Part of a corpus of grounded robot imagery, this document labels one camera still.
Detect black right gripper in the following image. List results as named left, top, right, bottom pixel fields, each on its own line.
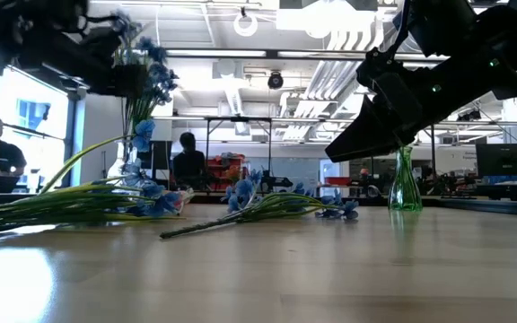
left=325, top=48, right=470, bottom=162

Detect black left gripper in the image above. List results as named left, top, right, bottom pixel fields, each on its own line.
left=0, top=22, right=148, bottom=98

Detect blue flower bunch long stems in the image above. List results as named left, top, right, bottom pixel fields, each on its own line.
left=0, top=118, right=183, bottom=234

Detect green glass vase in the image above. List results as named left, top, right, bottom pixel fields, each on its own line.
left=387, top=145, right=424, bottom=213

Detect clear glass vase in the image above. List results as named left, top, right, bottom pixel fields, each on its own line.
left=107, top=138, right=147, bottom=196

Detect white door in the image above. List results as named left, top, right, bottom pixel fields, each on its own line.
left=320, top=158, right=342, bottom=198

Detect black background robot device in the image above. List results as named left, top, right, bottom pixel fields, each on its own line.
left=260, top=170, right=294, bottom=192

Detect black ceiling track lights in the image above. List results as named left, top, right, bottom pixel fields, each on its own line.
left=457, top=109, right=483, bottom=122

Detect seated person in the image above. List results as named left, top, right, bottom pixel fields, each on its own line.
left=171, top=131, right=206, bottom=189

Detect black overhead light bar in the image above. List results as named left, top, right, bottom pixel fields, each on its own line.
left=163, top=48, right=451, bottom=62

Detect white ceiling light panel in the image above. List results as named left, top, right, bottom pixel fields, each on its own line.
left=276, top=0, right=379, bottom=32

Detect red storage shelf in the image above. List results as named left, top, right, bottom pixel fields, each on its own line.
left=200, top=153, right=247, bottom=192

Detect black background table frame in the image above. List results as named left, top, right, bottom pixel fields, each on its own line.
left=204, top=116, right=274, bottom=194
left=428, top=119, right=439, bottom=180

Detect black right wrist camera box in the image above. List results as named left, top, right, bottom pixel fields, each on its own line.
left=357, top=47, right=403, bottom=90

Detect black ceiling camera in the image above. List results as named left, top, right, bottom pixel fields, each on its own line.
left=267, top=71, right=285, bottom=91

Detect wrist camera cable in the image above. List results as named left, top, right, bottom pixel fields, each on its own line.
left=391, top=0, right=411, bottom=59

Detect white hanging ring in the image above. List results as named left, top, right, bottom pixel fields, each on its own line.
left=233, top=13, right=259, bottom=38

